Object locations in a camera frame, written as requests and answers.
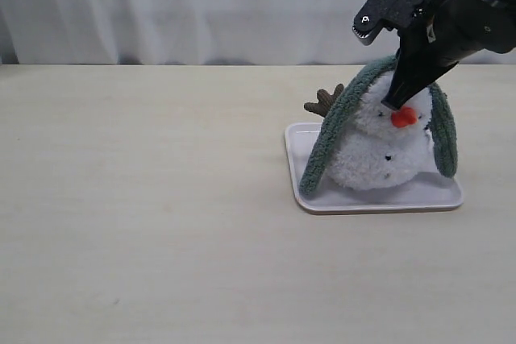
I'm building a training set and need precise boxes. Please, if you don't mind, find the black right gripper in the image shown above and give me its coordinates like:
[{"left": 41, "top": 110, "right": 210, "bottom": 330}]
[{"left": 352, "top": 0, "right": 515, "bottom": 111}]

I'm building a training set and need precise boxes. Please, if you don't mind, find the teal fluffy scarf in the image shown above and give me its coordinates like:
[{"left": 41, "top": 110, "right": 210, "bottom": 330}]
[{"left": 298, "top": 56, "right": 459, "bottom": 196}]

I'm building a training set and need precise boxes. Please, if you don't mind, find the white plush snowman toy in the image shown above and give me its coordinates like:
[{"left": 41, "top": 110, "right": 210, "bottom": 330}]
[{"left": 299, "top": 71, "right": 434, "bottom": 193}]

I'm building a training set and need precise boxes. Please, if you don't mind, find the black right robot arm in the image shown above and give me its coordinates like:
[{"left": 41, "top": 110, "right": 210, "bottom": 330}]
[{"left": 352, "top": 0, "right": 515, "bottom": 110}]

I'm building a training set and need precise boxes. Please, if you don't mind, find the white plastic tray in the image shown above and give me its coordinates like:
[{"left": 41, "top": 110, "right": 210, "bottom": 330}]
[{"left": 284, "top": 122, "right": 464, "bottom": 216}]

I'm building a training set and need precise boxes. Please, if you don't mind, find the white curtain backdrop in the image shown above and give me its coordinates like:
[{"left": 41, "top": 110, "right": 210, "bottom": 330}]
[{"left": 1, "top": 0, "right": 398, "bottom": 65}]

